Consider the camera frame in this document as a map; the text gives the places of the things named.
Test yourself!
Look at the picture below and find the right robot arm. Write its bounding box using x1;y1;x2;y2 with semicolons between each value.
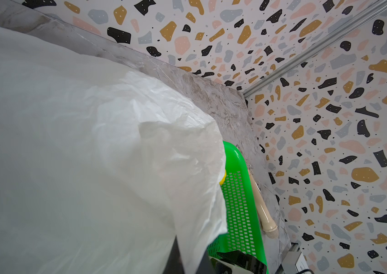
210;251;268;274

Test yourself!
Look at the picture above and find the white plastic bag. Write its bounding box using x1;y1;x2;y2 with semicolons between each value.
0;28;228;274

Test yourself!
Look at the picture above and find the green plastic basket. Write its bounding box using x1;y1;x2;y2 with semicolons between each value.
207;142;269;273

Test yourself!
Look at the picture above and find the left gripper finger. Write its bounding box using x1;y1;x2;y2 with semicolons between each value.
161;236;215;274

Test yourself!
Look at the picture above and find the yellow lemon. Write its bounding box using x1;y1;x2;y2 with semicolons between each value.
219;170;227;186

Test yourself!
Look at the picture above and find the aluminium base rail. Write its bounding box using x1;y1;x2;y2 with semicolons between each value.
276;243;313;274

